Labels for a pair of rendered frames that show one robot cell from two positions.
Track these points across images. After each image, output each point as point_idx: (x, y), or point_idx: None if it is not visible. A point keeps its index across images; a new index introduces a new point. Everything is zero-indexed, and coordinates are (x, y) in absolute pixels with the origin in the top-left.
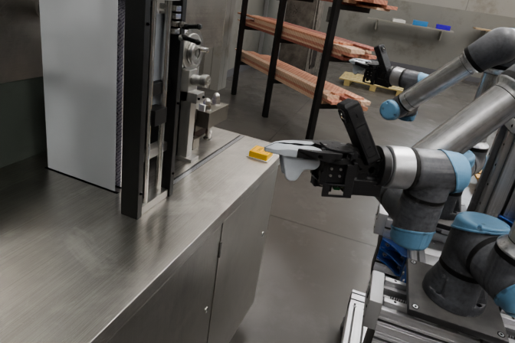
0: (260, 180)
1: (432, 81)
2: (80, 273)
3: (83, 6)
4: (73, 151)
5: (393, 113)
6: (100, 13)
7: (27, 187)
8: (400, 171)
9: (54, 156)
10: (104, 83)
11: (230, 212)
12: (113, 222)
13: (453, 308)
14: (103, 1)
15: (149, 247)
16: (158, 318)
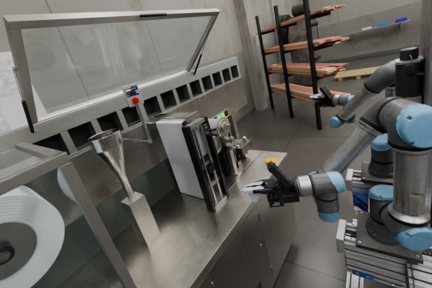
0: (271, 177)
1: (352, 103)
2: (193, 244)
3: (173, 132)
4: (186, 185)
5: (337, 124)
6: (179, 134)
7: (173, 204)
8: (303, 190)
9: (180, 188)
10: (188, 158)
11: None
12: (205, 216)
13: (383, 242)
14: (179, 130)
15: (219, 227)
16: (232, 256)
